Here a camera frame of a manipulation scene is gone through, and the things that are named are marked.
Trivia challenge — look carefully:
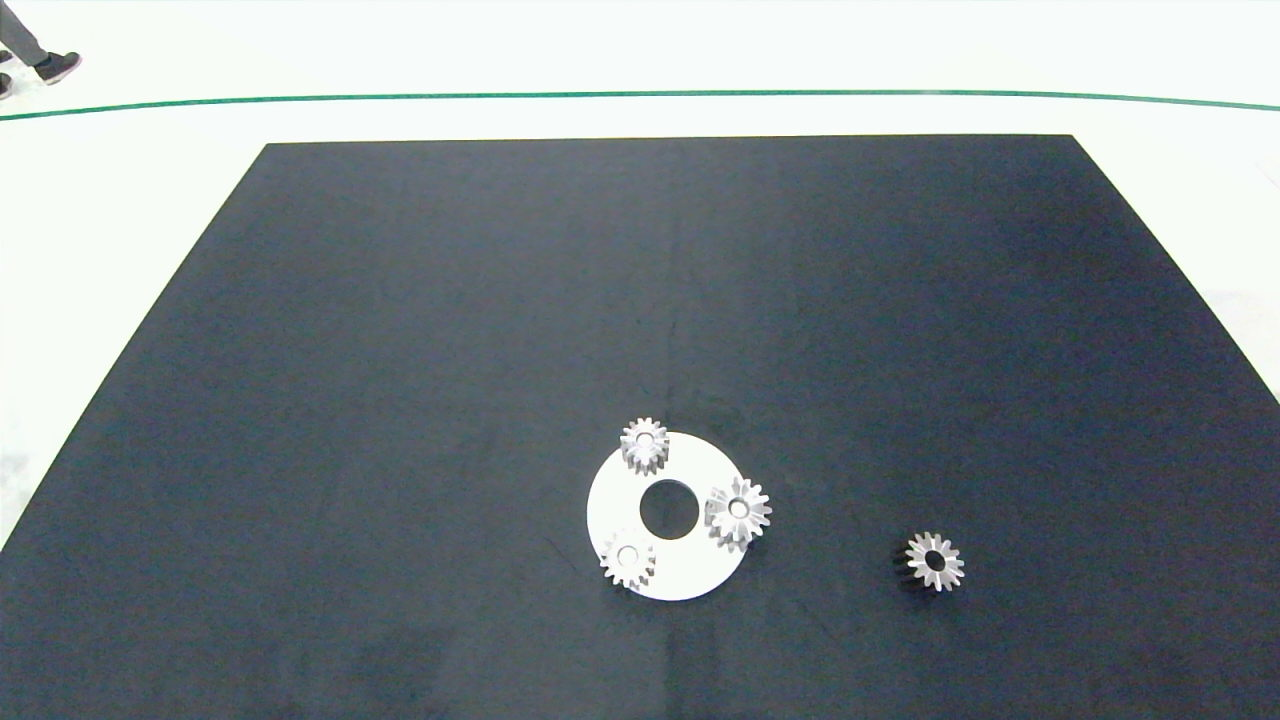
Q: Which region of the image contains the small steel gear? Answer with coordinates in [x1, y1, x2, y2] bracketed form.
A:
[620, 417, 670, 476]
[903, 531, 966, 593]
[599, 531, 657, 591]

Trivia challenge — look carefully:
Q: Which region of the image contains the large steel gear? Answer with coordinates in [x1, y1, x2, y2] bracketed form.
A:
[705, 476, 773, 553]

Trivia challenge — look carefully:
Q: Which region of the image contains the round white plate with pins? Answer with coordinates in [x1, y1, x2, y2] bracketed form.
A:
[586, 431, 754, 602]

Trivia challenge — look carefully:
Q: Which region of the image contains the dark rectangular mat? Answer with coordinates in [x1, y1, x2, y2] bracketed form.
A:
[0, 134, 1280, 720]

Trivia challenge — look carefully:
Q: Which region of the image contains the person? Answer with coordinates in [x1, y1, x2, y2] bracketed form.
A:
[0, 0, 83, 101]

